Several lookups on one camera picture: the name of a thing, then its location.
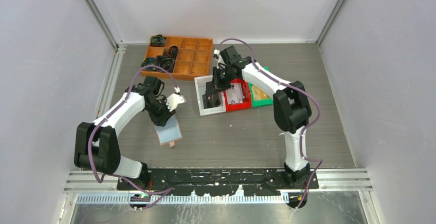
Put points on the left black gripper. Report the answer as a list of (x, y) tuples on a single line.
[(161, 120)]

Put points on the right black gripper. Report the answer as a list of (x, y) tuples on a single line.
[(217, 84)]

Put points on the pink leather card holder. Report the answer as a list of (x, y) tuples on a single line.
[(170, 133)]

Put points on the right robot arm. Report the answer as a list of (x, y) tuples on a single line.
[(291, 106)]

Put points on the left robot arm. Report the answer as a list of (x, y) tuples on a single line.
[(96, 145)]

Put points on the black object in white bin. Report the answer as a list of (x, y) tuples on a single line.
[(211, 101)]

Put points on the white plastic bin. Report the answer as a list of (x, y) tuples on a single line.
[(200, 86)]

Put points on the clear packets in red bin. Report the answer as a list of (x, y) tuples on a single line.
[(235, 94)]

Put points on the red plastic bin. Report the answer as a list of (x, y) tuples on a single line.
[(246, 102)]

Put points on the orange compartment tray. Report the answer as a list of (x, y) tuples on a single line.
[(183, 57)]

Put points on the yellow packet in green bin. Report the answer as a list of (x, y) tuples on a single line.
[(258, 94)]

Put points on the green plastic bin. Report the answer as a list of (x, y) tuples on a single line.
[(259, 103)]

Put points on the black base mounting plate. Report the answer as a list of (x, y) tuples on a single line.
[(218, 182)]

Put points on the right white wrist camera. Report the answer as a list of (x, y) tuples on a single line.
[(217, 57)]

